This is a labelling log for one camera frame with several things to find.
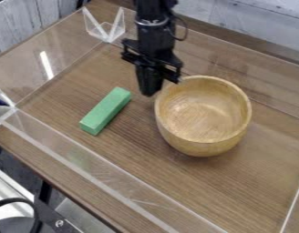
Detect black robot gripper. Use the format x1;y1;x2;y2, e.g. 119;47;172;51
121;18;183;96

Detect green rectangular block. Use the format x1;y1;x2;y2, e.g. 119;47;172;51
79;87;131;136

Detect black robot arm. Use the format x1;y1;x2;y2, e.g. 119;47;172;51
121;0;186;96

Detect light wooden bowl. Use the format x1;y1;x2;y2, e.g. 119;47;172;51
155;76;253;157

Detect black table leg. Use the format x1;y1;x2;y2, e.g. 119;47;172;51
39;181;52;204

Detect clear acrylic corner bracket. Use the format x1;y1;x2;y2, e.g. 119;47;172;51
81;7;125;44

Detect clear acrylic tray wall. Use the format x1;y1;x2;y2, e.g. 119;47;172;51
0;2;299;233

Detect grey metal base plate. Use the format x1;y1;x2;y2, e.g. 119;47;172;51
56;198;116;233

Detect black cable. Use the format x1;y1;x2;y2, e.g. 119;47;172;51
0;198;43;233

